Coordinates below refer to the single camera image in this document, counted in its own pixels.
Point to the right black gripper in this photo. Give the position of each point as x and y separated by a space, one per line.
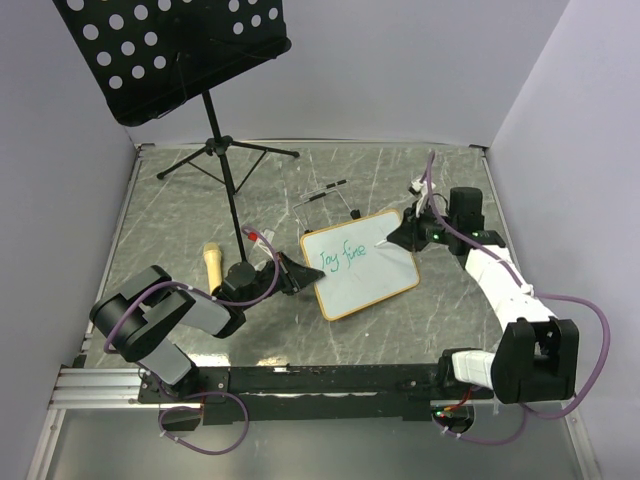
408 233

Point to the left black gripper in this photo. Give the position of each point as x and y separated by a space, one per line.
296 277

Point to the yellow framed whiteboard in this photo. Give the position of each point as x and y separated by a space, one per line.
357 275

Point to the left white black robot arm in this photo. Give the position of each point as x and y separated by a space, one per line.
137 318

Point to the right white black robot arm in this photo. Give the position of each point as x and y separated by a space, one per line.
536 359

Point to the wooden toy microphone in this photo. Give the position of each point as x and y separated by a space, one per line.
212 256

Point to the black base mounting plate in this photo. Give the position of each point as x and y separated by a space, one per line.
224 395

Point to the black perforated music stand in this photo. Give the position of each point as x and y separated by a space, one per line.
151 57

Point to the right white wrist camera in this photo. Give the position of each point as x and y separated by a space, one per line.
419 187

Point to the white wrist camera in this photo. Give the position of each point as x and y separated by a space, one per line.
261 241
419 187

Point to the wire whiteboard easel stand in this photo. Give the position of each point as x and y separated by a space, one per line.
342 188

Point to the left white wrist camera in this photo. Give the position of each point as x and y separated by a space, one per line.
261 241

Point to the aluminium extrusion rail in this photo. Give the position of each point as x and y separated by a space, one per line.
91 389

